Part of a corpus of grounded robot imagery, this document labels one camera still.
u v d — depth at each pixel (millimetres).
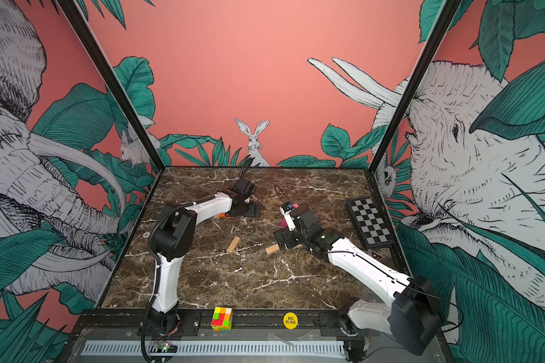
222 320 703
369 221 964
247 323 749
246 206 918
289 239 715
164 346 701
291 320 749
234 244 921
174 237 554
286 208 716
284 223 730
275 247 921
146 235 880
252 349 701
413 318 413
